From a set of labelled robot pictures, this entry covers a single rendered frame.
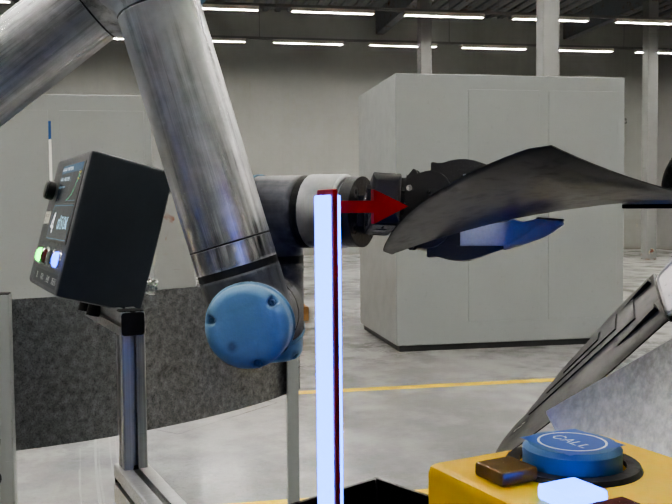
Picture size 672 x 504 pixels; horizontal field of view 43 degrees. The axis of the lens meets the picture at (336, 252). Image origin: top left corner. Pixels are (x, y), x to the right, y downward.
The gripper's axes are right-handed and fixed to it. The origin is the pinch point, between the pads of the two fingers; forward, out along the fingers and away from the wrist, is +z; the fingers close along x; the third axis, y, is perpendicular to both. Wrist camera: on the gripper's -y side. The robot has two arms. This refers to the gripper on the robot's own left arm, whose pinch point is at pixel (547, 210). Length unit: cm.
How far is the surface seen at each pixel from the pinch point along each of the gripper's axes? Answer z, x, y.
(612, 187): 7.0, -0.7, -10.5
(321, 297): -9.8, 8.4, -23.4
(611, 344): 4.0, 11.9, 12.8
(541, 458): 9.0, 14.0, -40.2
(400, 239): -10.1, 3.4, -8.9
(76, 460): -267, 96, 235
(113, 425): -142, 49, 112
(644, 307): 6.9, 8.1, 13.2
